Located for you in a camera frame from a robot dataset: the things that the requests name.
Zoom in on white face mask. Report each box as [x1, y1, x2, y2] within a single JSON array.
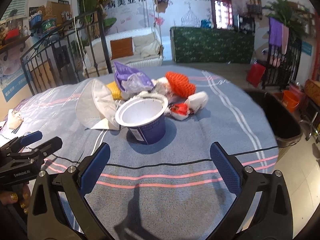
[[75, 79, 121, 131]]

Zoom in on yellow foam fruit net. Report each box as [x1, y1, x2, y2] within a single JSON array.
[[106, 81, 122, 100]]

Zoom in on white purple yogurt cup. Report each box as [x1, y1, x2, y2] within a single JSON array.
[[115, 94, 168, 145]]

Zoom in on purple snack wrapper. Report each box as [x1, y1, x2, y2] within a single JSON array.
[[114, 61, 154, 94]]

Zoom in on red white small wrapper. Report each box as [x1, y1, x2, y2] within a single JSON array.
[[168, 103, 190, 121]]

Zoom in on orange foam fruit net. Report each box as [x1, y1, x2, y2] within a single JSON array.
[[165, 72, 196, 98]]

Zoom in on clear plastic bag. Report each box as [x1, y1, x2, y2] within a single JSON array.
[[151, 77, 174, 100]]

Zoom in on dark brown trash bin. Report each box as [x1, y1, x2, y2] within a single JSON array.
[[245, 89, 303, 148]]

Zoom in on left hand gold nails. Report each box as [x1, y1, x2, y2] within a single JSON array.
[[0, 182, 31, 215]]

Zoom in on blue striped table cloth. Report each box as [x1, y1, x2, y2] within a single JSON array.
[[16, 66, 278, 239]]

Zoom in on black iron railing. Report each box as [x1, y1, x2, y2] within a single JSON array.
[[20, 8, 113, 95]]

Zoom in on orange plastic bucket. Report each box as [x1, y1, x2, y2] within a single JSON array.
[[282, 90, 299, 113]]

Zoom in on red bag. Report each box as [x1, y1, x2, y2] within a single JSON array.
[[246, 63, 266, 88]]

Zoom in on orange brown cushion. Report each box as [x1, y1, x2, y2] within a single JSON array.
[[110, 37, 133, 60]]

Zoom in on black metal rack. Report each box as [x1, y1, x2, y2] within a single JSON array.
[[262, 31, 302, 90]]

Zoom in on white wicker swing sofa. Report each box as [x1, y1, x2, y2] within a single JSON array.
[[82, 27, 163, 77]]

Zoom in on green patterned counter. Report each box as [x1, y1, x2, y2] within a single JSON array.
[[170, 27, 254, 64]]

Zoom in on pink towel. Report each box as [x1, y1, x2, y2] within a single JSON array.
[[281, 24, 290, 55]]

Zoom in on purple towel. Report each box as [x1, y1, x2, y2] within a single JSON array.
[[269, 17, 283, 47]]

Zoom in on green potted plant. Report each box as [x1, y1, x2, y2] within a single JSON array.
[[265, 0, 310, 38]]

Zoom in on red telephone booth cabinet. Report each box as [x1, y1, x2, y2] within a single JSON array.
[[211, 0, 233, 29]]

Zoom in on black cable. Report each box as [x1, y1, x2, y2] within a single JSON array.
[[44, 145, 279, 170]]

